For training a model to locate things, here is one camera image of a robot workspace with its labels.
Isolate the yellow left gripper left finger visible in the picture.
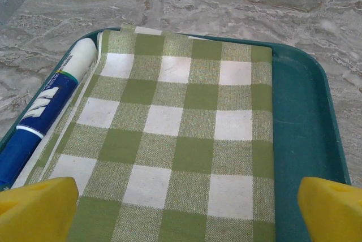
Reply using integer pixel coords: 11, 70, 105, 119
0, 176, 80, 242

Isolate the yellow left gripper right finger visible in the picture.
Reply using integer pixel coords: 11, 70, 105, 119
297, 176, 362, 242

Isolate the green checkered cloth pouch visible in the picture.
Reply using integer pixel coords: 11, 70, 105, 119
0, 28, 352, 242

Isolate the blue white marker pen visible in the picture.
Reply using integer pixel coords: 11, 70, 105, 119
0, 38, 98, 189

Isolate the green white checkered cloth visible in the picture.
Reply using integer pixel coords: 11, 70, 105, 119
11, 24, 277, 242

